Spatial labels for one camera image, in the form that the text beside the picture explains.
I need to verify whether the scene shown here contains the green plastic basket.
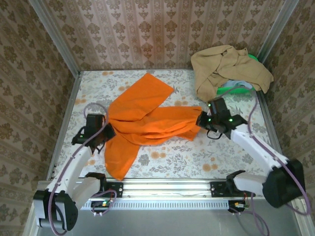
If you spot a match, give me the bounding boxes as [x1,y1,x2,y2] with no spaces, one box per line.
[216,53,259,97]

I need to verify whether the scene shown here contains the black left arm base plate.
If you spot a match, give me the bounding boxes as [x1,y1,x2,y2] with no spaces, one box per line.
[104,181,124,199]

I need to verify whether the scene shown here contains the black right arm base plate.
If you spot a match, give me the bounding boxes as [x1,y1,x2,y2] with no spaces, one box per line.
[210,181,233,197]

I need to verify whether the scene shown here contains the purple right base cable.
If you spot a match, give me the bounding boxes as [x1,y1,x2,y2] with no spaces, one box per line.
[248,193,270,236]

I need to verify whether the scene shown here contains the light blue cloth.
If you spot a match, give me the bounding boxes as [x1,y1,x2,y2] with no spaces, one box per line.
[221,80,254,90]

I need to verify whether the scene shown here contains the grey metal panel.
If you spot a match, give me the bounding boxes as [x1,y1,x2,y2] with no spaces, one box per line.
[36,208,303,236]

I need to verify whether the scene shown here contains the aluminium table edge rail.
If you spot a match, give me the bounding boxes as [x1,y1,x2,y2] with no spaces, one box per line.
[257,90,283,154]
[46,71,82,180]

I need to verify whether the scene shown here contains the beige trousers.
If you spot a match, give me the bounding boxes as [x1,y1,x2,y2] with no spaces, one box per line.
[190,44,275,102]

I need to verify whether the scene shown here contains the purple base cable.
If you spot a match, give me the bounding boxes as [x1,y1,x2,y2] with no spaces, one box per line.
[90,189,118,217]
[248,193,270,236]

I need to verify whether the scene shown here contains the aluminium mounting rail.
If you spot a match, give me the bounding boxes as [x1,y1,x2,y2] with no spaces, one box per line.
[36,178,300,199]

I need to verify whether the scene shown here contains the floral patterned table cover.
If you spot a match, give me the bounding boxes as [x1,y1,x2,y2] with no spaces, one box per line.
[55,70,279,180]

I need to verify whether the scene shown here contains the aluminium frame post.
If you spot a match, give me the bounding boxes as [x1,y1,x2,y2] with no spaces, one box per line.
[28,0,82,77]
[257,0,300,64]

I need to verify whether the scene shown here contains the slotted grey cable duct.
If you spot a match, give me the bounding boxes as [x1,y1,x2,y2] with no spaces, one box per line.
[81,198,231,210]

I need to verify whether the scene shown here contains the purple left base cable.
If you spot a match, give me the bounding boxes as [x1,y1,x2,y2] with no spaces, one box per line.
[90,189,118,217]

